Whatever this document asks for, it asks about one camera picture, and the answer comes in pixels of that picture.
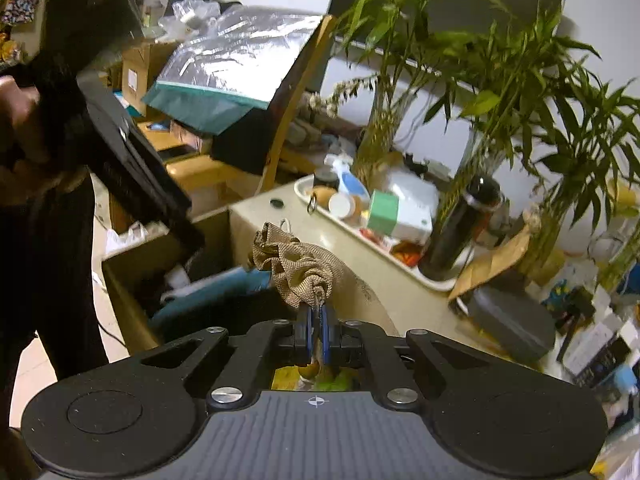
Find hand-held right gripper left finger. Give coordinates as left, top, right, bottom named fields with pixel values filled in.
left=132, top=305, right=317, bottom=407

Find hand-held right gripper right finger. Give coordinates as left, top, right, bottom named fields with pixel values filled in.
left=320, top=305, right=502, bottom=407

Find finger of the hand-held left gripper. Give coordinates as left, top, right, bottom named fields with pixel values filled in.
left=167, top=204, right=207, bottom=262

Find burlap drawstring pouch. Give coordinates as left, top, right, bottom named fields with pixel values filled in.
left=251, top=220, right=401, bottom=378

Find cardboard box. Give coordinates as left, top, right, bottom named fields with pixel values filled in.
left=101, top=205, right=281, bottom=358

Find person's left hand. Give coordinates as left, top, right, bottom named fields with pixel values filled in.
left=0, top=76, right=42, bottom=163

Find cardboard carton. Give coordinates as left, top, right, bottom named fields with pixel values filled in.
left=120, top=40, right=177, bottom=117

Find white crumpled bag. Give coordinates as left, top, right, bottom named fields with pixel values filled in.
left=104, top=221, right=149, bottom=257

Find smartphone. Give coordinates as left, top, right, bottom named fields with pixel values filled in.
left=159, top=144, right=195, bottom=162

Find red packet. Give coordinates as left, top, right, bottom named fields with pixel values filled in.
left=389, top=239, right=422, bottom=267

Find white tray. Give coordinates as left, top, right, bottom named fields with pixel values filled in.
left=293, top=174, right=475, bottom=292

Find orange jar with white lid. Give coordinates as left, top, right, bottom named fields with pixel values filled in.
left=327, top=192, right=370, bottom=222

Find silver teal mailer bag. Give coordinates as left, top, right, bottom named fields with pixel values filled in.
left=141, top=4, right=325, bottom=137

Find crumpled clear plastic bag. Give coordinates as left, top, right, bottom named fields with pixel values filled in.
left=159, top=0, right=222, bottom=36

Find brown bottle with carabiner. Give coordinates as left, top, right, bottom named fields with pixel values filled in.
left=306, top=186, right=337, bottom=213

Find black round jar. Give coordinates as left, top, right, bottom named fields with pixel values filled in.
left=313, top=166, right=342, bottom=190

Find person's black clothing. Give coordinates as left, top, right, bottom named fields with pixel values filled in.
left=0, top=160, right=110, bottom=431

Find blue white packet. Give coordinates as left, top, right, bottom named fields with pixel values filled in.
left=324, top=154, right=372, bottom=197

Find white plastic package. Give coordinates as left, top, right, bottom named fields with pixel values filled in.
left=387, top=169, right=440, bottom=247

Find black thermos bottle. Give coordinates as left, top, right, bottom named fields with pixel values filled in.
left=419, top=175, right=504, bottom=282

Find wooden chair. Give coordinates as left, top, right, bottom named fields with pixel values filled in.
left=110, top=14, right=337, bottom=233

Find brown paper bag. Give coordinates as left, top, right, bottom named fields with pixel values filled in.
left=446, top=226, right=532, bottom=303

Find grey zip case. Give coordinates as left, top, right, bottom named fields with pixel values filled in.
left=467, top=285, right=557, bottom=362

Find bamboo plant in glass vase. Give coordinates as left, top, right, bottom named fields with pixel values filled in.
left=327, top=0, right=453, bottom=192
left=500, top=35, right=640, bottom=286
left=430, top=5, right=566, bottom=241
left=585, top=160, right=640, bottom=293

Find dried white flowers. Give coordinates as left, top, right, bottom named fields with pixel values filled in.
left=307, top=76, right=378, bottom=117

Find blue yellow printed bag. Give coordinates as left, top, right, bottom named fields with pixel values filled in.
left=541, top=280, right=582, bottom=312

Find black mini tripod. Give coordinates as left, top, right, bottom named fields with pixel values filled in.
left=564, top=287, right=592, bottom=343

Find white product box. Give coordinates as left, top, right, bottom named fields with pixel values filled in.
left=556, top=317, right=618, bottom=371

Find yellow round object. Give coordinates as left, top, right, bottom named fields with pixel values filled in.
left=606, top=179, right=640, bottom=217

